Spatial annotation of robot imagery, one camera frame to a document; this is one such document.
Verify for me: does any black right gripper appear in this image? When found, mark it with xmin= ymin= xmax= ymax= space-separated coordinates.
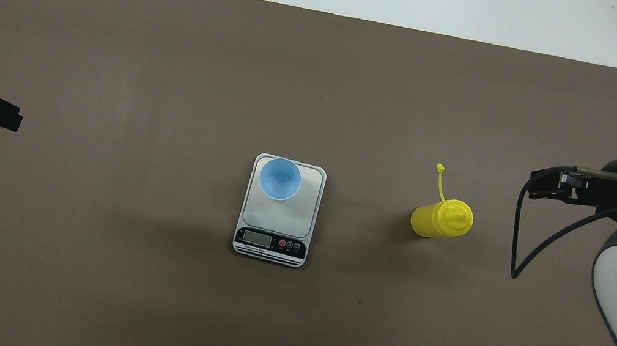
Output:
xmin=526 ymin=144 xmax=617 ymax=224

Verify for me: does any yellow squeeze bottle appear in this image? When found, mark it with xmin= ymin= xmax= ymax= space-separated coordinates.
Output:
xmin=408 ymin=160 xmax=482 ymax=246

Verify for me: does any light blue plastic cup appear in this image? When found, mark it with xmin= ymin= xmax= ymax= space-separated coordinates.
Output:
xmin=255 ymin=154 xmax=305 ymax=204

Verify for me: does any silver digital kitchen scale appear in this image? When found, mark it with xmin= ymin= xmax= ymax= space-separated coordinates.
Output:
xmin=230 ymin=150 xmax=329 ymax=271

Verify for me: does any brown paper mat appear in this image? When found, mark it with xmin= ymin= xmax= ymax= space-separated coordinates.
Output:
xmin=0 ymin=0 xmax=617 ymax=346

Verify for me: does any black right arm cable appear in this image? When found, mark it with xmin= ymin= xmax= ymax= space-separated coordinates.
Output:
xmin=506 ymin=167 xmax=617 ymax=295

